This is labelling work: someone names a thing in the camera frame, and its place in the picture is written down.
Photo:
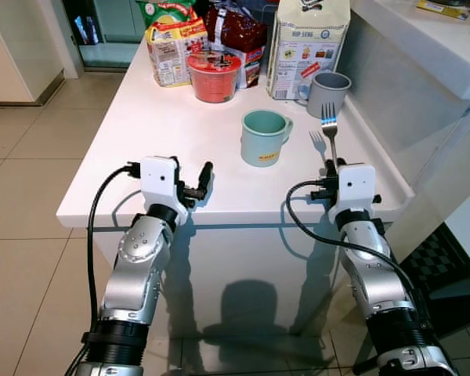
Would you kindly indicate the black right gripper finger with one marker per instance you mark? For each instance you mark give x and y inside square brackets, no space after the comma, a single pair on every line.
[330,164]
[341,164]

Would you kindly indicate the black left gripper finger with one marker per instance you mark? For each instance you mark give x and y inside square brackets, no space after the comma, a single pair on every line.
[178,163]
[205,177]

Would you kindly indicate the metal fork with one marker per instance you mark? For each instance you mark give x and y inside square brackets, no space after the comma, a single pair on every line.
[330,117]

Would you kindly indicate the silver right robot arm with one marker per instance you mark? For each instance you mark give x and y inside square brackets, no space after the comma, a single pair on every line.
[376,274]

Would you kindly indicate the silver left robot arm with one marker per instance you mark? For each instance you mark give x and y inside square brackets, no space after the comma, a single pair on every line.
[137,266]

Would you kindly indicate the mint green mug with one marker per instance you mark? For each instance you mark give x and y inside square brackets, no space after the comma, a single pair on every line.
[262,141]

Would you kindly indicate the grey mug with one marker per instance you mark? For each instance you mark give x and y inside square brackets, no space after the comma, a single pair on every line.
[329,95]

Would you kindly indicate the red lidded container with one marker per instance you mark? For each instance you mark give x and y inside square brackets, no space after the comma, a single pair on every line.
[214,82]

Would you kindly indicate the tall white kitchen counter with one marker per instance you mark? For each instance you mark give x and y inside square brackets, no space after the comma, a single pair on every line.
[423,102]

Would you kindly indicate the yellow and white snack packet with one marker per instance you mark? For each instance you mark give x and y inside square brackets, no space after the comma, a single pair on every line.
[168,55]

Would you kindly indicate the white printed flour bag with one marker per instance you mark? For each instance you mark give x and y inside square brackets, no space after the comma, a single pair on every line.
[307,47]

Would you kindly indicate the black checkered chair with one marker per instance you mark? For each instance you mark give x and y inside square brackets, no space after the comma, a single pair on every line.
[435,262]

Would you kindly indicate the dark red snack bag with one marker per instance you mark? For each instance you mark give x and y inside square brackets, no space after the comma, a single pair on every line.
[239,31]

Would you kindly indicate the green snack packet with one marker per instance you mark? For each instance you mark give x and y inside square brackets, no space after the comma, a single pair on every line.
[166,11]

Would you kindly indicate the dark glass door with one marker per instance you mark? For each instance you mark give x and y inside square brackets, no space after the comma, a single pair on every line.
[106,27]

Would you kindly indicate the flat yellow packet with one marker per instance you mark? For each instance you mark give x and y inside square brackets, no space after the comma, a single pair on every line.
[442,9]

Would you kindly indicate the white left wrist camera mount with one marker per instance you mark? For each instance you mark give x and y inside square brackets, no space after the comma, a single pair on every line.
[158,178]

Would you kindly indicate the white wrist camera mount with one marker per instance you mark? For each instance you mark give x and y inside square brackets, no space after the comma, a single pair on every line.
[158,178]
[356,184]

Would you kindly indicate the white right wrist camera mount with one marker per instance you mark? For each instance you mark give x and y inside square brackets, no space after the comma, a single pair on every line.
[356,184]

